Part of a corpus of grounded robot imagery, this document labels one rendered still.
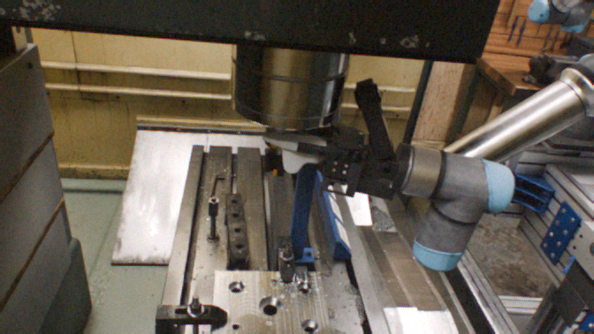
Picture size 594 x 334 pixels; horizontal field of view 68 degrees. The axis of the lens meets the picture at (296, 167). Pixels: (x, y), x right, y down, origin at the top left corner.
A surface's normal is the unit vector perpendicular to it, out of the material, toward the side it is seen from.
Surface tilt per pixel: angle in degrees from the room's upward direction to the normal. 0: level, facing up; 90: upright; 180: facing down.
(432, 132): 90
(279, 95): 90
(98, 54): 90
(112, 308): 0
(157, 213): 24
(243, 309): 0
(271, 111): 90
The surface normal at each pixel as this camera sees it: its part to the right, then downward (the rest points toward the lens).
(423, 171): -0.06, 0.04
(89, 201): 0.11, -0.85
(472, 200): -0.15, 0.48
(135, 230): 0.14, -0.56
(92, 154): 0.10, 0.53
